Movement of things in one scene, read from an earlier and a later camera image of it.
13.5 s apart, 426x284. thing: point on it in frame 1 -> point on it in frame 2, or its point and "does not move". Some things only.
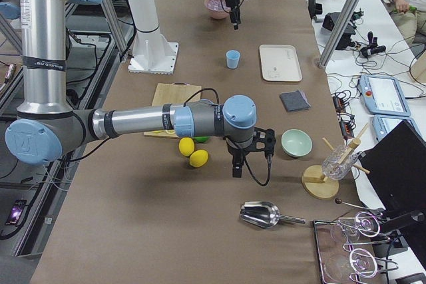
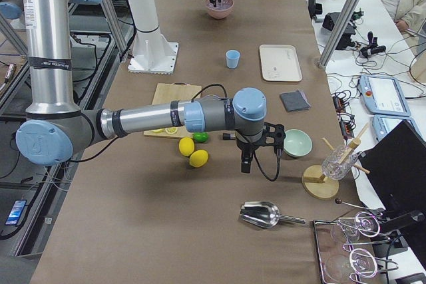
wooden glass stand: [313, 181] does not move
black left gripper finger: [233, 17] -> [213, 0]
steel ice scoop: [265, 215] does not move
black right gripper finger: [235, 169] -> [245, 165]
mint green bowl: [296, 142] does not move
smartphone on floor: [15, 212] does not move
